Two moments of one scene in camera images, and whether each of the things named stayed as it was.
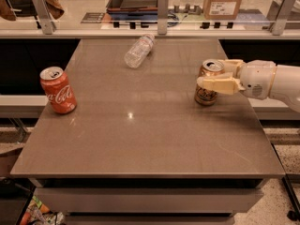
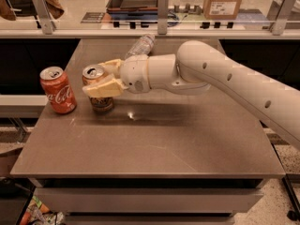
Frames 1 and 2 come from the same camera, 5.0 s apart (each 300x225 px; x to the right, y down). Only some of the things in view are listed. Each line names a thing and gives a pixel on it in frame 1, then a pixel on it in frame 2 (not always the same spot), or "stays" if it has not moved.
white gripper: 257,78 → 135,73
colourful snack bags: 37,213 stays
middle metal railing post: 162,12 stays
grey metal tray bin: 134,3 stays
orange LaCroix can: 208,67 → 91,74
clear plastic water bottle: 139,51 stays
